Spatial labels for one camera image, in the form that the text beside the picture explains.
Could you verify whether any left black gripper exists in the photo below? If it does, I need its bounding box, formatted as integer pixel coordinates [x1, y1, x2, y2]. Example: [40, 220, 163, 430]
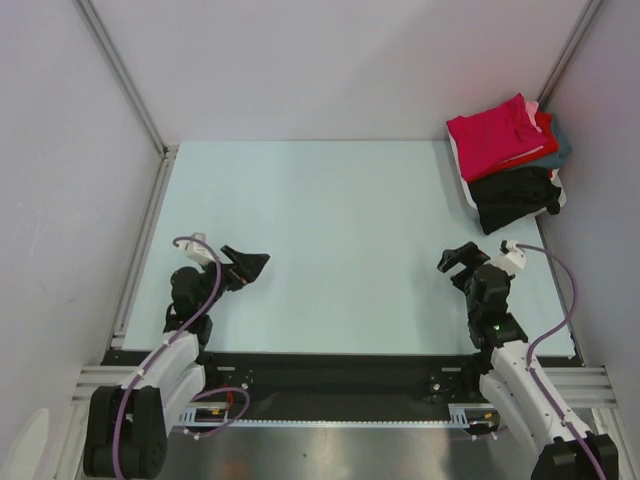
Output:
[196, 245, 268, 314]

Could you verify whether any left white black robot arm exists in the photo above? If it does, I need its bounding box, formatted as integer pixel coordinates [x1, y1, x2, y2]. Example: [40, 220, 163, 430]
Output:
[83, 235, 270, 479]

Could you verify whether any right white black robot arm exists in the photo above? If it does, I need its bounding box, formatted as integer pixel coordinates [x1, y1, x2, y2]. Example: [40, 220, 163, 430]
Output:
[437, 241, 620, 479]

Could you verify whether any aluminium corner post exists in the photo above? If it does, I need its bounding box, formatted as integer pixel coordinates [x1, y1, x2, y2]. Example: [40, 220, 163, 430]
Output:
[73, 0, 168, 159]
[537, 0, 608, 108]

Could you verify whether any right aluminium corner post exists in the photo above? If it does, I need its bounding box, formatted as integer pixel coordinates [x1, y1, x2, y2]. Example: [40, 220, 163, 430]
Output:
[537, 0, 608, 108]

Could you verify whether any magenta t shirt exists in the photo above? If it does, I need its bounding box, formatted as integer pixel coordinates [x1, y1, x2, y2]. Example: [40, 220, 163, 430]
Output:
[446, 94, 547, 182]

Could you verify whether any white plastic tray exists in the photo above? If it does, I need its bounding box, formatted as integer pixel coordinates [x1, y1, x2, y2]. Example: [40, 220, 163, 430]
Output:
[447, 137, 569, 214]

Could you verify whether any pink t shirt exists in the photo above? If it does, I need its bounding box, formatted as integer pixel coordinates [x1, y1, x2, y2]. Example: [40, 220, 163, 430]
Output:
[524, 100, 542, 133]

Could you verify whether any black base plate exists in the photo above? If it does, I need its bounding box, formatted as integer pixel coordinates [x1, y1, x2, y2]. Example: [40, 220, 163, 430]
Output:
[99, 349, 586, 421]

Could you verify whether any grey blue t shirt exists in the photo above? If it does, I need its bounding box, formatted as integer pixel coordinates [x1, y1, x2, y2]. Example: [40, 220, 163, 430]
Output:
[535, 115, 572, 170]

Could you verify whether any left aluminium corner post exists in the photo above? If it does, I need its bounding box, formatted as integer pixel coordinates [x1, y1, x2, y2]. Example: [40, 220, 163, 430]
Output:
[73, 0, 168, 159]

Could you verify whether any left side aluminium rail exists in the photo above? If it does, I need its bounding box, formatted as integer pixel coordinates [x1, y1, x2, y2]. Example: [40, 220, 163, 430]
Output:
[106, 145, 179, 350]

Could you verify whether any black t shirt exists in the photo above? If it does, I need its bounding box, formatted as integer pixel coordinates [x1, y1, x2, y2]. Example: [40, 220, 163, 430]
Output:
[469, 167, 562, 235]

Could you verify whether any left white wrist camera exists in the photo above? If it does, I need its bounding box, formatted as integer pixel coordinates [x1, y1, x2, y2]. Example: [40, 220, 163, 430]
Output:
[175, 232, 214, 267]

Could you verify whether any white slotted cable duct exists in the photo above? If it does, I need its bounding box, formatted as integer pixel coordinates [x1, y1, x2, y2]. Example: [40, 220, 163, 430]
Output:
[172, 403, 501, 429]

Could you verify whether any red t shirt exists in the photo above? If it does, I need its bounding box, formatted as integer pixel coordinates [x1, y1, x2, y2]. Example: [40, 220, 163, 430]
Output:
[494, 112, 560, 171]

